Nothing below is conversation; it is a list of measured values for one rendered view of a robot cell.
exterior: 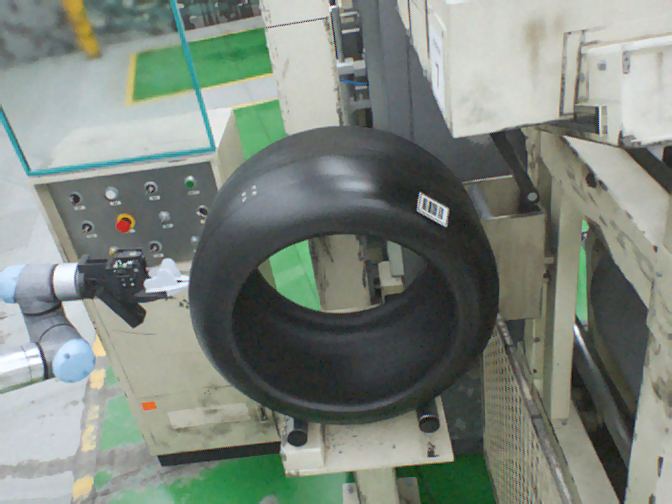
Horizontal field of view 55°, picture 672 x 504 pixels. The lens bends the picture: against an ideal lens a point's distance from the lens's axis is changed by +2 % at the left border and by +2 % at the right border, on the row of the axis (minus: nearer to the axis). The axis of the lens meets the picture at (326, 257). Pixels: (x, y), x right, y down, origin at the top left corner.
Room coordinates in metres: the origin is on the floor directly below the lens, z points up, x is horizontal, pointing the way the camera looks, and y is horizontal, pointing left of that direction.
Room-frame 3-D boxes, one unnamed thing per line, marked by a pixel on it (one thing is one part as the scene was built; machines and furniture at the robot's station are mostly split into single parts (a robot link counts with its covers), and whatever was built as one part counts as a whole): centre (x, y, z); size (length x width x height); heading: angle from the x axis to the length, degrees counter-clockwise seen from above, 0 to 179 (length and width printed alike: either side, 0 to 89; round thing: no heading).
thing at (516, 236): (1.27, -0.43, 1.05); 0.20 x 0.15 x 0.30; 174
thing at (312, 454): (1.11, 0.11, 0.83); 0.36 x 0.09 x 0.06; 174
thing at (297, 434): (1.10, 0.11, 0.90); 0.35 x 0.05 x 0.05; 174
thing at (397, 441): (1.09, -0.03, 0.80); 0.37 x 0.36 x 0.02; 84
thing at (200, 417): (1.89, 0.52, 0.63); 0.56 x 0.41 x 1.27; 84
